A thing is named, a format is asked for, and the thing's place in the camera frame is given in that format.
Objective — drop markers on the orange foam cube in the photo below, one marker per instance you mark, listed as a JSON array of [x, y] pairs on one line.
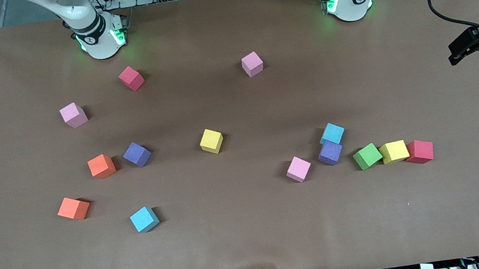
[[73, 208], [101, 166]]

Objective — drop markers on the purple foam cube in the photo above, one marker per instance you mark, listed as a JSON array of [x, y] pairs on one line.
[[330, 153], [137, 154]]

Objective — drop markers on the pink foam cube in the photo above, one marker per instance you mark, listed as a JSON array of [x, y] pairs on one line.
[[298, 169], [252, 64], [73, 115]]

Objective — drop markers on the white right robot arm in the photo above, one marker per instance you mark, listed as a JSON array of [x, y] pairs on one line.
[[97, 37]]

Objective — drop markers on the red foam cube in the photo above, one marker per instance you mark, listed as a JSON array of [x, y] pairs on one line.
[[131, 78], [420, 151]]

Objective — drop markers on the yellow foam cube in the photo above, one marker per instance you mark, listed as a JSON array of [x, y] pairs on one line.
[[211, 141], [394, 151]]

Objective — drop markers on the green foam cube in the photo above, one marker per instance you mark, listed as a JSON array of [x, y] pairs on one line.
[[367, 157]]

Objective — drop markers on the blue foam cube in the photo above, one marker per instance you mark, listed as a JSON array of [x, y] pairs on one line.
[[332, 133], [143, 219]]

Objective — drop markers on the brown paper table cover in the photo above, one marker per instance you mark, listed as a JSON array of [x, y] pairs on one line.
[[252, 226]]

